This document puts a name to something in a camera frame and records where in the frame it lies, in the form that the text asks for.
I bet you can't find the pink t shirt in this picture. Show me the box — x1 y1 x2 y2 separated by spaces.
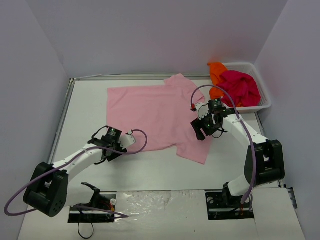
106 74 212 164

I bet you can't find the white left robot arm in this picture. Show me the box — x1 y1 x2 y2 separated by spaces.
23 127 127 218

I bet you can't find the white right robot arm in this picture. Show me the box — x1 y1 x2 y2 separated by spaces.
191 99 285 207

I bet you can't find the magenta t shirt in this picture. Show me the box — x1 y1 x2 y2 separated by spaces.
217 70 261 108

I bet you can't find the orange t shirt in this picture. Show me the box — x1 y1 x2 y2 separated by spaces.
207 62 247 108

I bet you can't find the white plastic basket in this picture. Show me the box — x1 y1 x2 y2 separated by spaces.
223 62 272 114

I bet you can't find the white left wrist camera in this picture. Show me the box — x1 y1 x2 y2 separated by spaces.
118 134 136 149

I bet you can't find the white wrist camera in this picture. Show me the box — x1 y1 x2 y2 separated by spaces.
191 102 210 120
118 134 136 149

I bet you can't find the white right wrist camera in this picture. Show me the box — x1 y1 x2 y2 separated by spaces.
191 102 210 120

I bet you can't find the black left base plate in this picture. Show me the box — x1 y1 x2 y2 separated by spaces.
67 194 117 224

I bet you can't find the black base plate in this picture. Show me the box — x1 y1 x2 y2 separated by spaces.
67 194 117 224
205 190 255 221

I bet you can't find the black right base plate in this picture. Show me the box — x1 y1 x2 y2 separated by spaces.
205 190 255 221

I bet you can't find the black thin cable loop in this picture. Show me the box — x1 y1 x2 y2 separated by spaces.
77 207 95 239

